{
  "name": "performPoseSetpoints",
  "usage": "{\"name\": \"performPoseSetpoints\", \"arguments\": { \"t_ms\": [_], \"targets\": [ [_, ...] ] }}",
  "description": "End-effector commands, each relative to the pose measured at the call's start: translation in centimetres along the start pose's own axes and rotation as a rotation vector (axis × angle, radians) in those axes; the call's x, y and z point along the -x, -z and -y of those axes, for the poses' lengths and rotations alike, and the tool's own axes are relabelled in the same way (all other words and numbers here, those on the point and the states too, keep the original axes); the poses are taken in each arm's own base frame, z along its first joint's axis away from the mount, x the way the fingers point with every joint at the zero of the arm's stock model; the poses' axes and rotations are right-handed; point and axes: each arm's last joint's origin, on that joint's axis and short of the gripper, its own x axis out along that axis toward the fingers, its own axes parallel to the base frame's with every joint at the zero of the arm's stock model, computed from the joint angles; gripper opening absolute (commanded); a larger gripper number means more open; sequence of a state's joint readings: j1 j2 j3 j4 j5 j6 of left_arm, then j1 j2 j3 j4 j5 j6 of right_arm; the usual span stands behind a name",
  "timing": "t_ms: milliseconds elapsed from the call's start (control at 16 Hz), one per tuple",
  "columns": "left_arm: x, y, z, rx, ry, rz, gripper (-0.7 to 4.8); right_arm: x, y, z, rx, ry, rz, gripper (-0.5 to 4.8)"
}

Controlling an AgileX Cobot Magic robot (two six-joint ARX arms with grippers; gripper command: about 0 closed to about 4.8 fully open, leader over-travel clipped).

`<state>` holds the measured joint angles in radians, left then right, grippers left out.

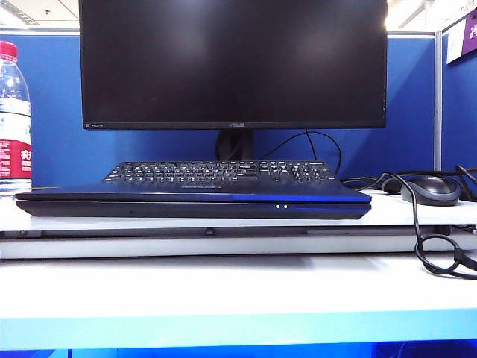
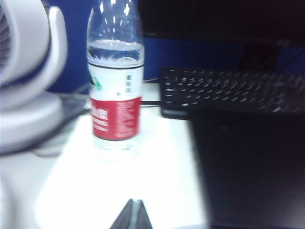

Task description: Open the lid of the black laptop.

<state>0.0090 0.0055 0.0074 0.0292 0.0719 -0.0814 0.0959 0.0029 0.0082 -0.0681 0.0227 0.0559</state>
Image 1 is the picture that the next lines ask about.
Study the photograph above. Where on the black laptop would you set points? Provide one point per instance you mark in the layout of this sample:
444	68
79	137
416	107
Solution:
149	210

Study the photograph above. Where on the black desktop keyboard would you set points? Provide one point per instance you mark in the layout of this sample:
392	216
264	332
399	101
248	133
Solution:
208	173

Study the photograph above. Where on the black computer monitor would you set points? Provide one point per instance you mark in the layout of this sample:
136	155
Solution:
223	56

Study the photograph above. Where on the wide blue partition panel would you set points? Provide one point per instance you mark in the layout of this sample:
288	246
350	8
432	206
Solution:
410	112

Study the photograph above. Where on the black grey computer mouse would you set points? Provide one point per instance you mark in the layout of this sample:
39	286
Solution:
428	190

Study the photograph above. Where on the blue partition panel with poster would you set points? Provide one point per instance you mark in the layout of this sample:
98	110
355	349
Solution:
458	112

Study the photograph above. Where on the clear water bottle red cap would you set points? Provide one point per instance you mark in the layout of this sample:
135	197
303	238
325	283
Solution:
13	112

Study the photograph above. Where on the ceiling light fixture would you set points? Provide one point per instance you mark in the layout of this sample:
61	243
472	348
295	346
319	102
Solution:
16	11
421	15

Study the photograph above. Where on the white purple poster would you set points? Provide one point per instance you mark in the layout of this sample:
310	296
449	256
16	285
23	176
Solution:
456	44

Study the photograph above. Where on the aluminium partition post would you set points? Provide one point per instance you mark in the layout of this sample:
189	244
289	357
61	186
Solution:
438	112

